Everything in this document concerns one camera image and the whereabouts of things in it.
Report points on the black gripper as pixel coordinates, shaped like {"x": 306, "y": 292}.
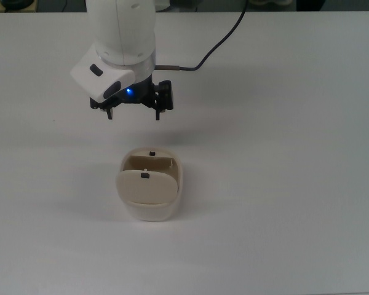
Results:
{"x": 139, "y": 92}

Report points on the cream trash can lid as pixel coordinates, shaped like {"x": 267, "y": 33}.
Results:
{"x": 147, "y": 189}

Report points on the small cream trash can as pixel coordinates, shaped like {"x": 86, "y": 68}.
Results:
{"x": 149, "y": 212}

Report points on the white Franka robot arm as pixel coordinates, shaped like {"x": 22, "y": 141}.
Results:
{"x": 123, "y": 27}

